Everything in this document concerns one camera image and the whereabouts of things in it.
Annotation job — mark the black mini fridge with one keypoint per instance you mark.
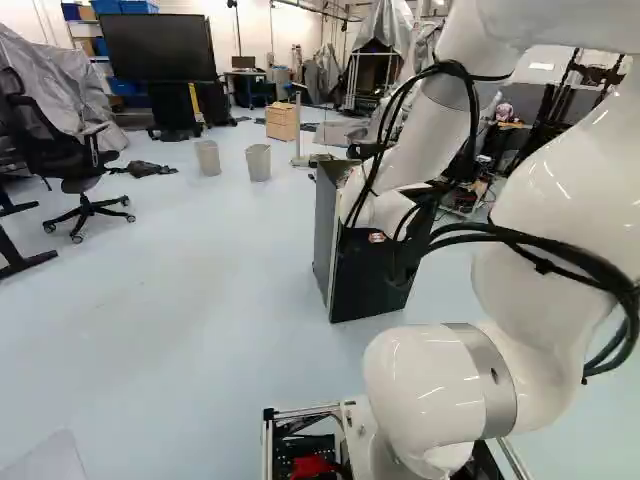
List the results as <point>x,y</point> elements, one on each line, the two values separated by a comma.
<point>367,280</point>

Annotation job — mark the grey cover sheet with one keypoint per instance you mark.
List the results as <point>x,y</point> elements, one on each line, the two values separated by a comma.
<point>55,75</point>

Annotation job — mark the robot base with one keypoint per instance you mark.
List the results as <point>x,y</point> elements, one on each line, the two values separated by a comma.
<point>305,422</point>

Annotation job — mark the black office chair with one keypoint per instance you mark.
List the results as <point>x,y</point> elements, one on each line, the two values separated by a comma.
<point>55,145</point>

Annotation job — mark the white pole stand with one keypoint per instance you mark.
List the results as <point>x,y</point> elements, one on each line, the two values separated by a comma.
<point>298,125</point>

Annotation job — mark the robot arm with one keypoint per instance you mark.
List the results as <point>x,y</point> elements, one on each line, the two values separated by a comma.
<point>550,200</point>

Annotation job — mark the grey waste bin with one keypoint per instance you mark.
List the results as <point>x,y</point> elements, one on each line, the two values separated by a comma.
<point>258,164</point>
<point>208,159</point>

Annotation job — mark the wooden drawer cabinet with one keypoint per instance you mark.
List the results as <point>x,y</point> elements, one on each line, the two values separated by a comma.
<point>281,121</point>

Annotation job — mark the dark bag on floor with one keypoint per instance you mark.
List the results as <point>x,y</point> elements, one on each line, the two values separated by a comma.
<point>142,168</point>

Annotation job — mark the large black screen on stand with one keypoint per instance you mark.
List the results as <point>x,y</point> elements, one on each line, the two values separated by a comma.
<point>157,47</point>

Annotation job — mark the black desk leg frame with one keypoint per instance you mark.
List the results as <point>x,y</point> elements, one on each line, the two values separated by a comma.
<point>15,250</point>

